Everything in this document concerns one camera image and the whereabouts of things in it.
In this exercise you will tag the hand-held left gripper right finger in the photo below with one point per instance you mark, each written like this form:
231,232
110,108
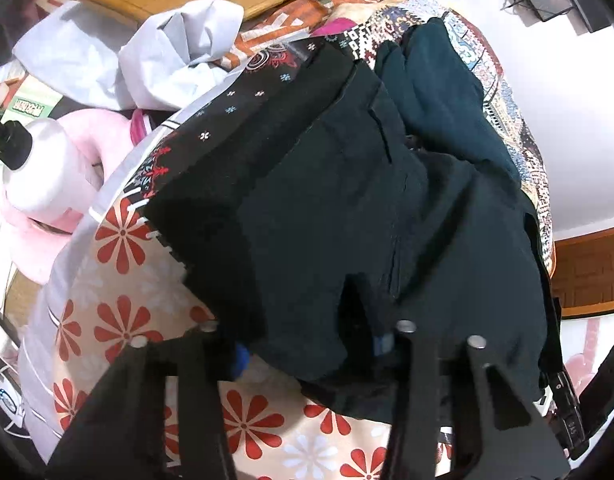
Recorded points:
427,400

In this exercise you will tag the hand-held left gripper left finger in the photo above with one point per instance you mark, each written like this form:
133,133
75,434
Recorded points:
187,390

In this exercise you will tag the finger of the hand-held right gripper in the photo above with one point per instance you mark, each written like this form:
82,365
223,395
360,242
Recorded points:
567,410

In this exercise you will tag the black pants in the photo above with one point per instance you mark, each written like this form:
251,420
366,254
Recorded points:
337,210

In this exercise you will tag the patchwork printed blanket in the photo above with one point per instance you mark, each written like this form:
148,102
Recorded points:
122,270

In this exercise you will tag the white pump bottle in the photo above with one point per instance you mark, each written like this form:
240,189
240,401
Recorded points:
47,165

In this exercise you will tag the pink plush pillow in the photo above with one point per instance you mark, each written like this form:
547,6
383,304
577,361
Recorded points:
107,135

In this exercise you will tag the dark teal garment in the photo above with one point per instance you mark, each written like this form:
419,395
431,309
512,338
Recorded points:
437,85

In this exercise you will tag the green printed box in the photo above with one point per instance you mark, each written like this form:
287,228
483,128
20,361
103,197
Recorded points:
32,102

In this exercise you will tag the white crumpled cloth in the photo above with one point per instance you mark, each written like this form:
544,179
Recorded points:
162,50

